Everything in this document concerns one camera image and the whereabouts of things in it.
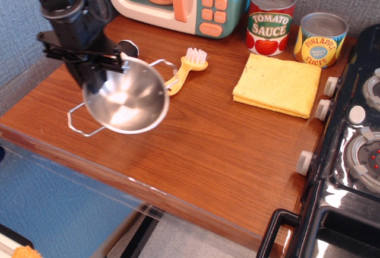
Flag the pineapple slices can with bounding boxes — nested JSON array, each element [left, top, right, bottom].
[[293, 12, 349, 68]]

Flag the grey stove knob upper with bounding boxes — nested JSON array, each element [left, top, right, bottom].
[[324, 77, 339, 97]]

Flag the grey stove knob middle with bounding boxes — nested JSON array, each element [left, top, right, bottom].
[[315, 99, 331, 121]]

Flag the steel pan with wire handles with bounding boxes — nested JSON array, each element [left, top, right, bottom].
[[67, 56, 179, 137]]

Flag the grey stove knob lower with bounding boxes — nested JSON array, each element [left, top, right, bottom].
[[296, 150, 314, 176]]

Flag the toy sushi roll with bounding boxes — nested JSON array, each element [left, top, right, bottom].
[[118, 40, 140, 58]]

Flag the grey stove knob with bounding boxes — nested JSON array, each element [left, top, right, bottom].
[[315, 99, 331, 121], [324, 77, 339, 97], [296, 150, 314, 176]]

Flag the yellow folded cloth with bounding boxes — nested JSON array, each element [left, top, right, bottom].
[[233, 54, 321, 119]]

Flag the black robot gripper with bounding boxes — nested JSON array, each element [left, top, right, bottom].
[[37, 1, 124, 94]]

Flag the yellow toy dish brush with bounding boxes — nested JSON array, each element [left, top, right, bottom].
[[165, 48, 208, 96]]

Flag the tomato sauce can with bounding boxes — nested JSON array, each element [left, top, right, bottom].
[[246, 0, 296, 56]]

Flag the black toy stove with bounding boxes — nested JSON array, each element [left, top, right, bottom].
[[257, 24, 379, 257]]

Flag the orange object at bottom left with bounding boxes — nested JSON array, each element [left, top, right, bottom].
[[11, 246, 42, 258]]

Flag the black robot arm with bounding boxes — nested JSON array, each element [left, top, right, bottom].
[[37, 0, 139, 94]]

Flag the white round stove button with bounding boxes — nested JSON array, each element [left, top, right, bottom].
[[348, 105, 366, 125]]

